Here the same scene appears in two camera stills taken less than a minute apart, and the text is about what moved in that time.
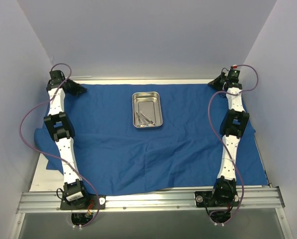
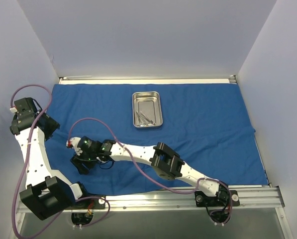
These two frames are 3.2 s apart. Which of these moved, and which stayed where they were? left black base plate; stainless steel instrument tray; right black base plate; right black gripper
Moved: right black gripper
Stayed: right black base plate; left black base plate; stainless steel instrument tray
